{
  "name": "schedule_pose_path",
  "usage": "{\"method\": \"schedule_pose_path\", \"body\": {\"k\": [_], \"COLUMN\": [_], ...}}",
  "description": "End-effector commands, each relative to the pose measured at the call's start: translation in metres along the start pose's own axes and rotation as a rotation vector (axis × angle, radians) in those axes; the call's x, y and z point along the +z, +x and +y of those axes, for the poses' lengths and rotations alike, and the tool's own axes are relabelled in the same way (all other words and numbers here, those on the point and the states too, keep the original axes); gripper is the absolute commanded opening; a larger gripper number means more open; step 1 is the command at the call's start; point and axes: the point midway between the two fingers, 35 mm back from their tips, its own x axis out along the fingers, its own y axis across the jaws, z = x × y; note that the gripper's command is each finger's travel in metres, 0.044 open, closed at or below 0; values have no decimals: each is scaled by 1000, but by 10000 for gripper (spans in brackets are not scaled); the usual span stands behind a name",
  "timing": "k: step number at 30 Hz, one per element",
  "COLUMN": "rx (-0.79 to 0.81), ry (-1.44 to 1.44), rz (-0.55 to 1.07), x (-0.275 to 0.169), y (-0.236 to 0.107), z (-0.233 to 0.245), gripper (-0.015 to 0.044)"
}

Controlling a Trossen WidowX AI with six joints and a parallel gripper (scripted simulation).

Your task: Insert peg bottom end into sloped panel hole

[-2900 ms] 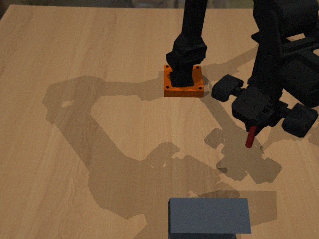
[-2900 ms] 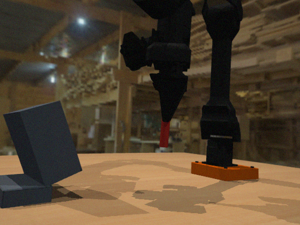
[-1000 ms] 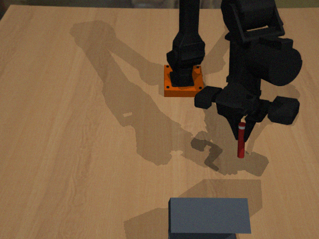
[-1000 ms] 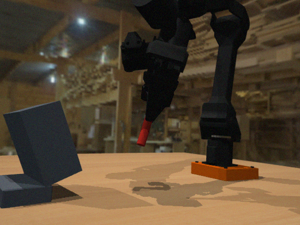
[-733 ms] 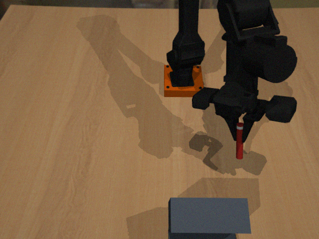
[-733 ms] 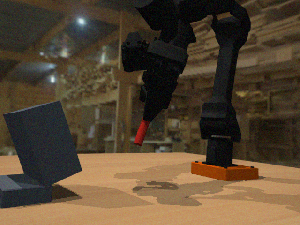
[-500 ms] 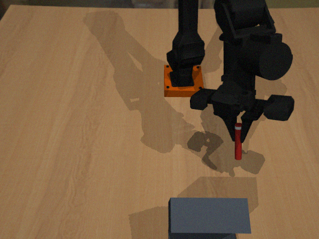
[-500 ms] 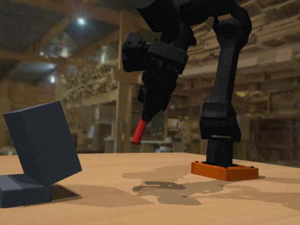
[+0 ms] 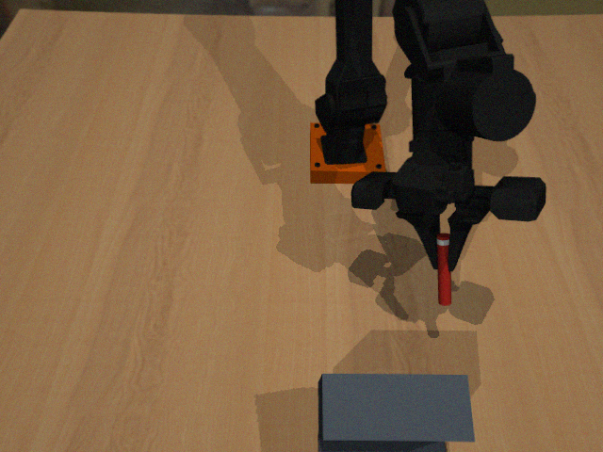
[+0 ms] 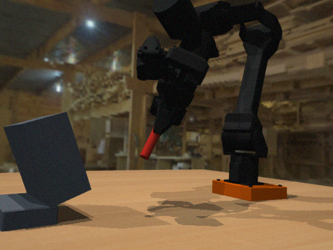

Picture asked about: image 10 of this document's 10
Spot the dark red peg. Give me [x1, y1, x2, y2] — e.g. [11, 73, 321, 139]
[140, 129, 160, 160]

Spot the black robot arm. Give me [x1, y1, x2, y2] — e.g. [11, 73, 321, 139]
[136, 0, 283, 186]

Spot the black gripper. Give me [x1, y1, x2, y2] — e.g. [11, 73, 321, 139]
[150, 46, 210, 136]

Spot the dark grey sloped panel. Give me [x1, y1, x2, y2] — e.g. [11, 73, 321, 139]
[0, 112, 91, 231]

